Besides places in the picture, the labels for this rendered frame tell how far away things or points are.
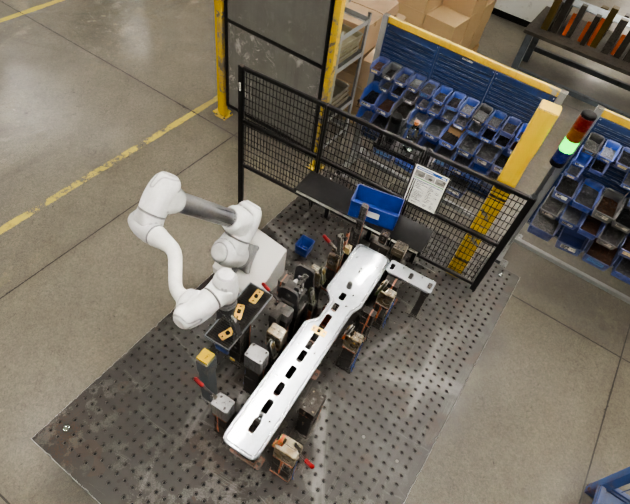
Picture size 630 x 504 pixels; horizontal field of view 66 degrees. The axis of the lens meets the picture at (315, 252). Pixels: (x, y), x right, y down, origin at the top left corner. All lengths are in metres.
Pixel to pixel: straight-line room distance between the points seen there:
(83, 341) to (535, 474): 3.19
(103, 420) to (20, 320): 1.49
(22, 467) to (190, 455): 1.25
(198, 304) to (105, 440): 1.04
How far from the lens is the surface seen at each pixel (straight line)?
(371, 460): 2.66
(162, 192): 2.26
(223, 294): 1.93
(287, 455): 2.23
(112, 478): 2.64
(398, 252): 2.90
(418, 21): 6.37
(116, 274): 4.04
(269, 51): 4.60
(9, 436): 3.65
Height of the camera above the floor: 3.20
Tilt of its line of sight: 51 degrees down
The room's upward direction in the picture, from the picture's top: 11 degrees clockwise
